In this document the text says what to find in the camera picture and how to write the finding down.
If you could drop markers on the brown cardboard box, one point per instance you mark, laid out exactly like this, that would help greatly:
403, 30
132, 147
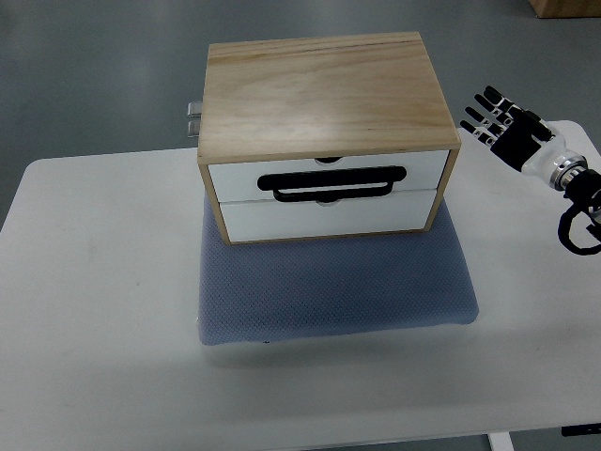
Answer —
566, 9

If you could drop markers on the black table control panel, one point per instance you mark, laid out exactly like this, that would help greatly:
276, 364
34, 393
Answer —
581, 430

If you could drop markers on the white drawer black handle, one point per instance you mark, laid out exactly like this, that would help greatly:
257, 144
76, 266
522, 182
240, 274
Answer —
237, 182

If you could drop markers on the wooden drawer cabinet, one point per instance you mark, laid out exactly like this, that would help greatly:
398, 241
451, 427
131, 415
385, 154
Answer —
323, 99

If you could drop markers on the white table leg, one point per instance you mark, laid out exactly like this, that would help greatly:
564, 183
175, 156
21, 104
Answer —
500, 441

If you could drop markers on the blue grey mesh cushion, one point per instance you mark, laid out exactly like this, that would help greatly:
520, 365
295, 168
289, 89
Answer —
278, 291

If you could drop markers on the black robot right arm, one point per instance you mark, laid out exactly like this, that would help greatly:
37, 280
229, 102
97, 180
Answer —
583, 190

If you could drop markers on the grey metal table bracket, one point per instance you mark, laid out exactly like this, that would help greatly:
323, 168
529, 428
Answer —
194, 113

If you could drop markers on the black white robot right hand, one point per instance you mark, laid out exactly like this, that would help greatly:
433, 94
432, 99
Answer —
522, 140

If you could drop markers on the white lower drawer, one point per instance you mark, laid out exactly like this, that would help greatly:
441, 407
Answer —
272, 220

